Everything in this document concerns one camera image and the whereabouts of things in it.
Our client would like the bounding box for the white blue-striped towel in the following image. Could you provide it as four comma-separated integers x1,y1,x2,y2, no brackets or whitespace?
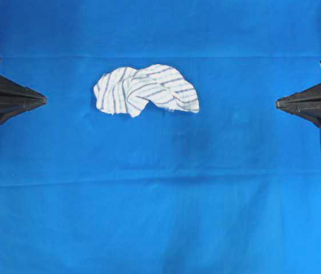
94,64,200,118

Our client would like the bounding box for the blue table cloth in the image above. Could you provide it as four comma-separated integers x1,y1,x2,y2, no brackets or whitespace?
0,1,321,273

